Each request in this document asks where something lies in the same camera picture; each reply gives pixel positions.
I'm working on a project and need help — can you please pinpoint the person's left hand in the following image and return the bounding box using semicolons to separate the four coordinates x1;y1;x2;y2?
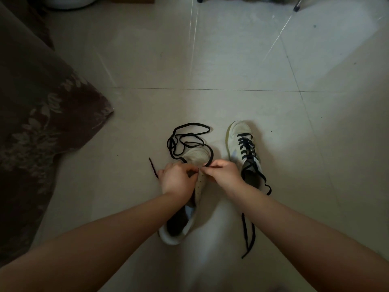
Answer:
157;162;200;205

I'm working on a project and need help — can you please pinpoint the person's right hand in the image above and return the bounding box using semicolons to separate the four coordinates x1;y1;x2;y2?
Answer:
199;159;247;200

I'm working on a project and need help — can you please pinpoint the unlaced white sneaker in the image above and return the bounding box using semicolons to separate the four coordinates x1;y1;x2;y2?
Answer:
158;145;214;246

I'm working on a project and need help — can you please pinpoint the person's left forearm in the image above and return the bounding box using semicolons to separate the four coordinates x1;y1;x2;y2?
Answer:
0;191;196;292

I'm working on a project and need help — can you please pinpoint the person's right forearm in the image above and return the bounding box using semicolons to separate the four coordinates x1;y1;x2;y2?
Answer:
226;182;389;292

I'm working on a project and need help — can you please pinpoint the threaded black shoelace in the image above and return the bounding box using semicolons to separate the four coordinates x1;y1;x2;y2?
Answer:
237;133;272;259

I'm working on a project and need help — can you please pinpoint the laced white sneaker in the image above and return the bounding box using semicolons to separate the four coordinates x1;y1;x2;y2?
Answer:
225;120;268;191

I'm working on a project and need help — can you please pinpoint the brown floral blanket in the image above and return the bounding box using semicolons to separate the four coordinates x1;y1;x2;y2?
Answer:
0;0;115;268

